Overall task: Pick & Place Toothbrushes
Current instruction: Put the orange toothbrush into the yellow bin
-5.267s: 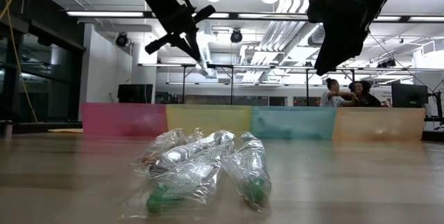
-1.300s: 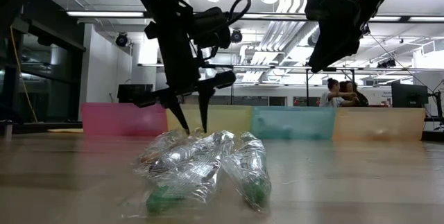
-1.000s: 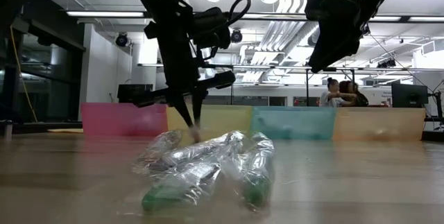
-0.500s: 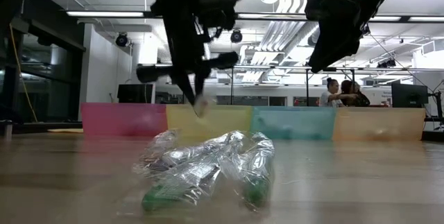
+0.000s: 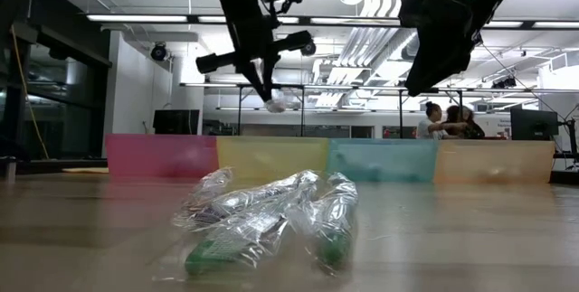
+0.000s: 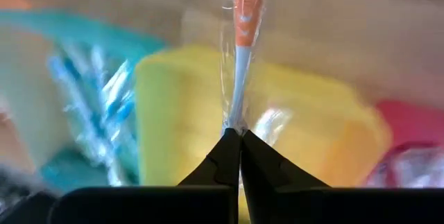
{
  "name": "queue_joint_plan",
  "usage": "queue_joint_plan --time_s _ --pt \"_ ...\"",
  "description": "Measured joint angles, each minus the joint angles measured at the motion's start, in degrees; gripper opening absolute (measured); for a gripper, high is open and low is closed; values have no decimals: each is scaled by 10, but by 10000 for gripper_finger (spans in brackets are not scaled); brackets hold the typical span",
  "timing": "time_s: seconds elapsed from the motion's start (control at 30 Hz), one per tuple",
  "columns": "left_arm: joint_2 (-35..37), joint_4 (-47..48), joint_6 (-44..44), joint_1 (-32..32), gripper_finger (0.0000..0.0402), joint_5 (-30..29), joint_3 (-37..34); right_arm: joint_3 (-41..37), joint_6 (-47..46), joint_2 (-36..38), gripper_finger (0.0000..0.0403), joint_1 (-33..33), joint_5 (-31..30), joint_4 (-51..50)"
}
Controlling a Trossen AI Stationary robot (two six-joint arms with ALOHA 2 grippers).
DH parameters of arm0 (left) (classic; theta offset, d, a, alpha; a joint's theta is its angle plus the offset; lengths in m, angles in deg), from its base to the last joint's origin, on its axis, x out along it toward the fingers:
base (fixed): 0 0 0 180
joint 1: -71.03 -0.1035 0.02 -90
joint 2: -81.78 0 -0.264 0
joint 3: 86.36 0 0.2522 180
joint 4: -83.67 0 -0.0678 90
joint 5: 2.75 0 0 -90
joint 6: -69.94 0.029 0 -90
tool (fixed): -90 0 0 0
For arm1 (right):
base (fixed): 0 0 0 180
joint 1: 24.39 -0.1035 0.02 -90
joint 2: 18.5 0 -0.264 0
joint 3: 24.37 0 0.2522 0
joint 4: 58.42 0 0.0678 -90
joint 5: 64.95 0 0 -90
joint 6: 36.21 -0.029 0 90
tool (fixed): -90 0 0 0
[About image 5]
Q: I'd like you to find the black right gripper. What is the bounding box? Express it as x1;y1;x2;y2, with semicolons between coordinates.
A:
397;0;481;98

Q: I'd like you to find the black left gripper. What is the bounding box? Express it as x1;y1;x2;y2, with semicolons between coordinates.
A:
195;14;314;102

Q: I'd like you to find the person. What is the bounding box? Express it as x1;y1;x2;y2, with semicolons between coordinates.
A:
445;104;487;140
415;100;470;140

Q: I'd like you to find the yellow plastic bin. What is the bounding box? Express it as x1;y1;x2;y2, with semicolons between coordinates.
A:
215;136;330;181

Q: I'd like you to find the black monitor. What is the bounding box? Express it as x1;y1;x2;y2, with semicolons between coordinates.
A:
152;108;201;136
509;107;560;142

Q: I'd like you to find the orange plastic bin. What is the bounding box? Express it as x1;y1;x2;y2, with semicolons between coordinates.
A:
434;139;555;184

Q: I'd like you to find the teal plastic bin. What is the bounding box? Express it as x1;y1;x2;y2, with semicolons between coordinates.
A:
326;137;440;184

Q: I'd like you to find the purple toothbrush in clear wrap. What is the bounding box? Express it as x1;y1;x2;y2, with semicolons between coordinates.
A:
171;169;321;233

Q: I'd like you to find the pink plastic bin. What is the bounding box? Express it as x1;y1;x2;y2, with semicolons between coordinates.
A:
104;133;220;179

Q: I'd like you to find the black overhead beam with lights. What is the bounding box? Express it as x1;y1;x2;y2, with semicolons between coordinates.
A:
85;13;579;30

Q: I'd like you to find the black equipment stand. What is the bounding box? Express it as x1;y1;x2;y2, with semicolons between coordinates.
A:
550;118;579;180

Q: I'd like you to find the green toothbrush in clear wrap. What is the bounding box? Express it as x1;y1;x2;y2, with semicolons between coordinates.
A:
311;172;359;276
183;208;293;278

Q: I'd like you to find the yellow flat lid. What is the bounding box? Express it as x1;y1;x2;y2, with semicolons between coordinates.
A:
61;166;110;175

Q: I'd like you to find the black metal frame table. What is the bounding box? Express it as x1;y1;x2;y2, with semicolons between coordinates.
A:
235;82;307;138
397;87;465;139

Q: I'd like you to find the black ceiling dome camera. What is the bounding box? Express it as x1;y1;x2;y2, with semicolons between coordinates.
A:
150;42;169;62

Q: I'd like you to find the yellow cable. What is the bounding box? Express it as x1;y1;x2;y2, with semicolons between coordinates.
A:
11;24;50;160

